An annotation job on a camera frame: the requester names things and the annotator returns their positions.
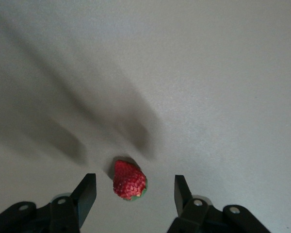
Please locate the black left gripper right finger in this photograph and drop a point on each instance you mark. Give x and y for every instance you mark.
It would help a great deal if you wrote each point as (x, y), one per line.
(196, 216)

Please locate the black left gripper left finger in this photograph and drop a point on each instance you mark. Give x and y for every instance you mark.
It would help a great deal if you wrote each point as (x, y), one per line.
(63, 216)

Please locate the red strawberry with green leaves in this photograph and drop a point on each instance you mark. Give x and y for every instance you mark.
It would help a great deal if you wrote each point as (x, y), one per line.
(128, 179)

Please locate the brown table cloth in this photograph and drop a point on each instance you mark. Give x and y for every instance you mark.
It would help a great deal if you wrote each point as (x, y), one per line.
(184, 72)

